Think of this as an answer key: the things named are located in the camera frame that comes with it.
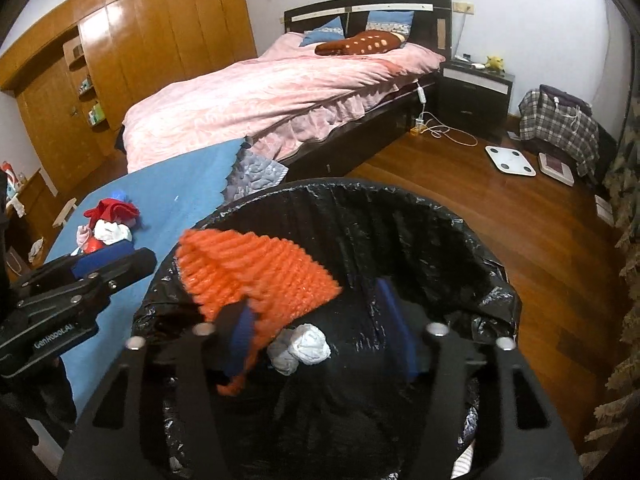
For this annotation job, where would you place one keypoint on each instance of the orange foam mesh sheet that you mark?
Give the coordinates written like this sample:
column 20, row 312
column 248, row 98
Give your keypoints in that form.
column 280, row 281

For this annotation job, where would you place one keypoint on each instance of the white paper wad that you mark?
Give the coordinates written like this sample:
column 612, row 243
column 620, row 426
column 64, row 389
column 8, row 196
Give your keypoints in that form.
column 308, row 344

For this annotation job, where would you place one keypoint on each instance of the black white nightstand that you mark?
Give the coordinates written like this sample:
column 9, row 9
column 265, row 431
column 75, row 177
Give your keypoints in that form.
column 476, row 101

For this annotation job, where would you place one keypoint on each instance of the white crumpled cloth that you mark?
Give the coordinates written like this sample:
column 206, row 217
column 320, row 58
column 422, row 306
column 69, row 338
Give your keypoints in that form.
column 101, row 235

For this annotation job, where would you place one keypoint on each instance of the black bag trash bin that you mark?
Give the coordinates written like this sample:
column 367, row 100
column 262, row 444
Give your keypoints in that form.
column 353, row 416

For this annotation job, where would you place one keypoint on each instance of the wooden side desk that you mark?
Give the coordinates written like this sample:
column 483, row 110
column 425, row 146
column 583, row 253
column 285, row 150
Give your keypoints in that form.
column 29, row 238

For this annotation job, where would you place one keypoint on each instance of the red fabric glove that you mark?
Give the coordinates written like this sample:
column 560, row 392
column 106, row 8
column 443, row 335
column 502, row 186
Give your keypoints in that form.
column 113, row 210

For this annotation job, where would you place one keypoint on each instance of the yellow plush toy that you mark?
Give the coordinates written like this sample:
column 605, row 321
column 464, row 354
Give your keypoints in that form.
column 495, row 64

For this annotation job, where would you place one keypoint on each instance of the wooden wardrobe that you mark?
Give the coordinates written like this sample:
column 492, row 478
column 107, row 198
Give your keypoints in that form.
column 76, row 72

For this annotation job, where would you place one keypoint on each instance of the grey sock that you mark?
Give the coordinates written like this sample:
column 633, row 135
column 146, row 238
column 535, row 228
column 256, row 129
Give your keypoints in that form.
column 280, row 355

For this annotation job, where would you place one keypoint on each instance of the pink quilt bed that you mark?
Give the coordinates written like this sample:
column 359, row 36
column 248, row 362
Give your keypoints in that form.
column 287, row 97

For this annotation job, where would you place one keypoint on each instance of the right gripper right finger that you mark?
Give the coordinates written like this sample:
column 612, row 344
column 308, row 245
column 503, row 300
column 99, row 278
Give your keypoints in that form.
column 403, row 324

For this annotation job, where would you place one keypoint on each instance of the white small stool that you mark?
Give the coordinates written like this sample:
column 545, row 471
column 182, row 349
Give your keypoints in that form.
column 61, row 219

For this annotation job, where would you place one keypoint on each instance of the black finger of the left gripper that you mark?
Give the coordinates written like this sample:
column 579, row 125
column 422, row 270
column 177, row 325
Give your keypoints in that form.
column 77, row 275

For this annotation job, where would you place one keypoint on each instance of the blue pillow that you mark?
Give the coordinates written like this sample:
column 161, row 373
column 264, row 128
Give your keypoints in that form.
column 331, row 31
column 396, row 22

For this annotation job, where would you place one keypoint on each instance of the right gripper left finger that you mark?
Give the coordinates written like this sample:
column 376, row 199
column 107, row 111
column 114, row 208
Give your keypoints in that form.
column 235, row 328

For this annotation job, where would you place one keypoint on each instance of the white bathroom scale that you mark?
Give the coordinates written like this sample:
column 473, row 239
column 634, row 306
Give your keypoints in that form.
column 510, row 161

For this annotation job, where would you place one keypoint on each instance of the blue table cloth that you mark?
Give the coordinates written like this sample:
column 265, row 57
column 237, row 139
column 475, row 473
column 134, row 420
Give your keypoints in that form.
column 171, row 196

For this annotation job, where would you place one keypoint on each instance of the blue left pillow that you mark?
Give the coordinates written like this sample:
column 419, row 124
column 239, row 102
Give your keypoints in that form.
column 331, row 31

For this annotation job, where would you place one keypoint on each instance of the brown dotted pillow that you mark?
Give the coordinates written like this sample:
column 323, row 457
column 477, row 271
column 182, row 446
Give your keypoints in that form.
column 368, row 42

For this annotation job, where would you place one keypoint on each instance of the blue right pillow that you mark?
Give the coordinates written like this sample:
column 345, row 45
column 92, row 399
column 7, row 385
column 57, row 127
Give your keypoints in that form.
column 396, row 22

